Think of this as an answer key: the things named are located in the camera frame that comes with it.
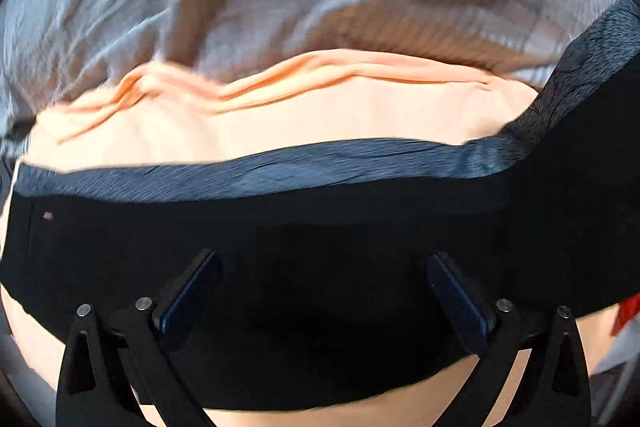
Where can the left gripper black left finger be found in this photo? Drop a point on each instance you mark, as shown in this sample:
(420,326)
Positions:
(93,388)

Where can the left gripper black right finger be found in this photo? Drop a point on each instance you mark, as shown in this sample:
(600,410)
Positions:
(554,389)

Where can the black pants with patterned waistband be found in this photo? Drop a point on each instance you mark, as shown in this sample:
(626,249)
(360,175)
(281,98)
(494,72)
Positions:
(321,295)

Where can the red embroidered cushion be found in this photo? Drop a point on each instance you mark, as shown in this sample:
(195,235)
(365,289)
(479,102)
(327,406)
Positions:
(628,309)

